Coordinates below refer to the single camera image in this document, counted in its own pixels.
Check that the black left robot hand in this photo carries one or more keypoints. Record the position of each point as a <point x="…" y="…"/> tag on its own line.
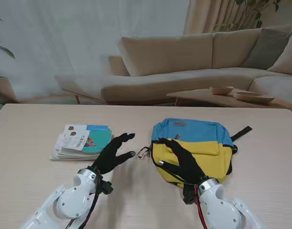
<point x="107" y="159"/>

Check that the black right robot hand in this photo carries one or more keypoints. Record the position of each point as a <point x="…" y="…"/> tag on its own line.
<point x="188" y="169"/>

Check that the teal cover book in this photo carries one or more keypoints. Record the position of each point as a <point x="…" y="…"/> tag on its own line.
<point x="95" y="142"/>

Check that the blue and yellow school backpack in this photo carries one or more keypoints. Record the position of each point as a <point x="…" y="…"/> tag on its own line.
<point x="203" y="148"/>

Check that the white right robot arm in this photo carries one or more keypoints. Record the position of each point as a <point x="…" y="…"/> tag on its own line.
<point x="219" y="205"/>

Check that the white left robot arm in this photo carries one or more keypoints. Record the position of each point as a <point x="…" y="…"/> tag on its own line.
<point x="72" y="198"/>

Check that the purple cover book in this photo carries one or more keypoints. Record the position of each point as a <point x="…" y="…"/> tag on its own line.
<point x="72" y="157"/>

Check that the wooden coffee table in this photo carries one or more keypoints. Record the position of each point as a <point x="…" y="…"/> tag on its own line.
<point x="207" y="97"/>

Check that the small wooden bowl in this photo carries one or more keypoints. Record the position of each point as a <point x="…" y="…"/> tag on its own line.
<point x="221" y="90"/>

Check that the wide shallow wooden bowl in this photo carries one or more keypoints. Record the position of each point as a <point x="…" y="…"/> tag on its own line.
<point x="253" y="97"/>

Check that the beige sofa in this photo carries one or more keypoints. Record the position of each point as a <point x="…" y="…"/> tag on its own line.
<point x="164" y="71"/>

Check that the beige plant pot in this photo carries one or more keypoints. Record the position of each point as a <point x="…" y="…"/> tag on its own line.
<point x="3" y="89"/>

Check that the white sheer curtain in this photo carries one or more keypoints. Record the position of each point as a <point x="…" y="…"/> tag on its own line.
<point x="64" y="35"/>

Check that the grey cushion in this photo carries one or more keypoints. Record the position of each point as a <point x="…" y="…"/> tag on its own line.
<point x="264" y="50"/>

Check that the beige cushion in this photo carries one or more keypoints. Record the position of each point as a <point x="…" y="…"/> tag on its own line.
<point x="287" y="59"/>

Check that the dark green leaf plant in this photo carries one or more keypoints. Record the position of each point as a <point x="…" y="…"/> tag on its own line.
<point x="5" y="48"/>

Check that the beige curtain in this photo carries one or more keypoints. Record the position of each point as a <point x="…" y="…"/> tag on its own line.
<point x="203" y="16"/>

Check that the tall green leafy plant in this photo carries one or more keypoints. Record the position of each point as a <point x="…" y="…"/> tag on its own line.
<point x="253" y="12"/>

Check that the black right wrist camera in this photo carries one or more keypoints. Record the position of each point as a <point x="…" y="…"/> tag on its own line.
<point x="189" y="194"/>

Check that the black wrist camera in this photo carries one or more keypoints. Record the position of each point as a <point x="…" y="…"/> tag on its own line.
<point x="106" y="187"/>
<point x="189" y="194"/>

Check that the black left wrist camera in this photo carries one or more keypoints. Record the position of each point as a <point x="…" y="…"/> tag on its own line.
<point x="106" y="187"/>

